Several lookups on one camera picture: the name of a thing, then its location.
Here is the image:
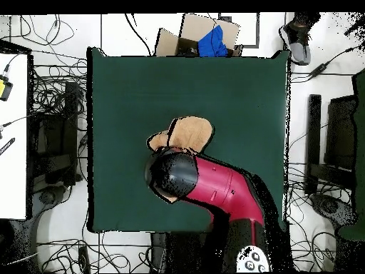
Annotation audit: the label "tan terry towel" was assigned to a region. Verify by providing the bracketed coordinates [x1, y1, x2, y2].
[146, 115, 215, 204]

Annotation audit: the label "dark green table cloth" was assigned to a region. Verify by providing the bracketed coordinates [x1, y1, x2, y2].
[86, 46, 290, 233]

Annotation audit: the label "blue cloth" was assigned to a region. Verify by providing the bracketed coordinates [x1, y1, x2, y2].
[197, 24, 229, 58]

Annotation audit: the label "black chair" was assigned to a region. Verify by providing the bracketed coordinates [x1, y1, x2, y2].
[29, 81, 83, 188]
[304, 93, 357, 195]

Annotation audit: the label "open cardboard box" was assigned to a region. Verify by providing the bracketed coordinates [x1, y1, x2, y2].
[155, 13, 244, 58]

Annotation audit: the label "person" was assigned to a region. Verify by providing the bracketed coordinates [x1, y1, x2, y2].
[279, 11, 322, 66]

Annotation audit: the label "black power adapter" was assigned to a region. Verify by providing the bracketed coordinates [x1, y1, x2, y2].
[309, 63, 329, 79]

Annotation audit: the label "white desk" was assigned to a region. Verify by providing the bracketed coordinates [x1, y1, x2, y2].
[0, 52, 29, 220]

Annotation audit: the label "black striped bar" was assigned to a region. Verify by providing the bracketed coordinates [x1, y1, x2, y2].
[0, 137, 16, 156]

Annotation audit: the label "yellow and black device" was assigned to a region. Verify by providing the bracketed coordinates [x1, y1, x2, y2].
[0, 74, 14, 102]

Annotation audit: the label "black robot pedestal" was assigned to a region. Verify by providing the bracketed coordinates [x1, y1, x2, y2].
[150, 232, 229, 273]

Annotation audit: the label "black square frame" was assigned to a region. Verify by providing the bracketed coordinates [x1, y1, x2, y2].
[217, 11, 261, 49]

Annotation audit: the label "tangled black cables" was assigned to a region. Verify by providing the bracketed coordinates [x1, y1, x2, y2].
[36, 238, 152, 273]
[286, 162, 353, 272]
[29, 64, 88, 115]

